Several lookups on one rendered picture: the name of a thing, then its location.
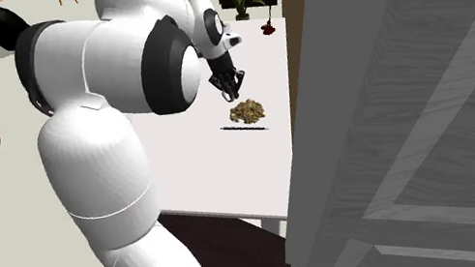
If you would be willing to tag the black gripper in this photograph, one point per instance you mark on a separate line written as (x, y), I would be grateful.
(222, 66)

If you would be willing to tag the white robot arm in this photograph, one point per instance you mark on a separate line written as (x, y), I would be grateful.
(96, 174)

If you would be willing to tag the tan crumbly lump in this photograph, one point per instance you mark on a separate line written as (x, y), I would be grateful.
(247, 111)

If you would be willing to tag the dark red flower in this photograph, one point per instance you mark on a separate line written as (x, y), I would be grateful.
(268, 29)

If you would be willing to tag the black pen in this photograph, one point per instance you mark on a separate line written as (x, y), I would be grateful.
(244, 128)

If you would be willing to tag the white table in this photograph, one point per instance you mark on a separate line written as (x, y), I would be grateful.
(224, 168)

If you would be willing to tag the grey wooden cabinet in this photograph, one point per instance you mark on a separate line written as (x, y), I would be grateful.
(404, 102)

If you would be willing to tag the dark robot stand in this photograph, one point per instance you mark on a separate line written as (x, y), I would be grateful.
(239, 266)

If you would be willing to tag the brown wooden post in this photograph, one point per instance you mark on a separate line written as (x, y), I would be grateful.
(296, 23)

